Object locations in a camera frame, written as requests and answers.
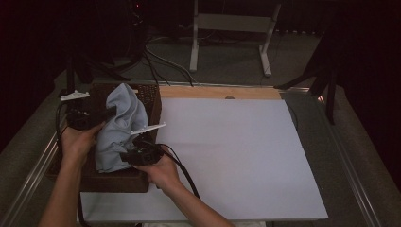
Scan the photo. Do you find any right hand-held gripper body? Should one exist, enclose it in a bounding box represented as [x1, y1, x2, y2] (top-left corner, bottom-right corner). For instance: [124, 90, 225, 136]
[131, 122, 167, 166]

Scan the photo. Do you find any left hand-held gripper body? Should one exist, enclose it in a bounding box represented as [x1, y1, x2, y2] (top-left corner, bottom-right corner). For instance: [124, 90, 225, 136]
[60, 90, 96, 131]

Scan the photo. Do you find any light blue tank top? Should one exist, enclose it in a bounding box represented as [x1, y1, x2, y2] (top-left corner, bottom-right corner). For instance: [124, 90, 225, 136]
[94, 82, 149, 174]

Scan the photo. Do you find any brown wicker basket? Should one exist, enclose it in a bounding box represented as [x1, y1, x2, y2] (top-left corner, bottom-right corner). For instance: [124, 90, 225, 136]
[45, 82, 163, 194]

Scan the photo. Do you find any person's right hand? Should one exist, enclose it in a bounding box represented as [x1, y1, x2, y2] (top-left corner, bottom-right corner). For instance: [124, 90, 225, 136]
[133, 154, 183, 191]

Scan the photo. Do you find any person's left hand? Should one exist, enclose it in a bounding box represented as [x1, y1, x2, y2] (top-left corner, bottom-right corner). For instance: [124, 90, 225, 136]
[60, 122, 106, 166]

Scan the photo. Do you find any black tripod stand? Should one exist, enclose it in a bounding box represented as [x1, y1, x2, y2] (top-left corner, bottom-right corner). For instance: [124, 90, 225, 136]
[58, 53, 131, 114]

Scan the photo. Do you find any wooden board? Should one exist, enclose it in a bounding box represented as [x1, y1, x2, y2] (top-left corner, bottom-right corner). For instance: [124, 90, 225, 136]
[159, 85, 283, 101]

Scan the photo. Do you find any white work board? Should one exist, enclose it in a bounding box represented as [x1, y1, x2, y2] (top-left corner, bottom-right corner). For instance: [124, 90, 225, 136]
[75, 97, 329, 224]

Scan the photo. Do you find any black equipment with red light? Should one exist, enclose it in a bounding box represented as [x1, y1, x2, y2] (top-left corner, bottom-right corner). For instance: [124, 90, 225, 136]
[124, 0, 150, 60]

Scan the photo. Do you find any white metal stand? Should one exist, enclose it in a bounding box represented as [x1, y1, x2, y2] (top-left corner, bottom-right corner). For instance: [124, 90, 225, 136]
[188, 0, 283, 78]

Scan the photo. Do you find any black angled stand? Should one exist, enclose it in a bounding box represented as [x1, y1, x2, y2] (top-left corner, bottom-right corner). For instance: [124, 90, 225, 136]
[273, 27, 341, 126]

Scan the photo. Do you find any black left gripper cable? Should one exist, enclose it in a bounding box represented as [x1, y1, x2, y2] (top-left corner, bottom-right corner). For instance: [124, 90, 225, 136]
[55, 101, 91, 227]

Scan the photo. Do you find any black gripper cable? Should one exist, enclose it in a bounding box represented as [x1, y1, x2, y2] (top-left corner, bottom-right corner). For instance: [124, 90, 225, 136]
[154, 142, 201, 201]
[55, 101, 91, 227]

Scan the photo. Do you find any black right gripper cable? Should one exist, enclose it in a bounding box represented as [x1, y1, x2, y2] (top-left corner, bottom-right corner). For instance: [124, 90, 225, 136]
[154, 142, 201, 201]

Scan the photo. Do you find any black floor cable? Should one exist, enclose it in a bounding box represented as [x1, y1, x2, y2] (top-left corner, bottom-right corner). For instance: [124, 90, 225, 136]
[143, 51, 171, 87]

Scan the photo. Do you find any aluminium table frame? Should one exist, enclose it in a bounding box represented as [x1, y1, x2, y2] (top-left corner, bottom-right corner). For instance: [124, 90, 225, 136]
[0, 79, 382, 227]

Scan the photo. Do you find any grey floor cable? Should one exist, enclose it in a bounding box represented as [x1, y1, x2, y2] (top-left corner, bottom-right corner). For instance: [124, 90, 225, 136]
[145, 45, 198, 85]

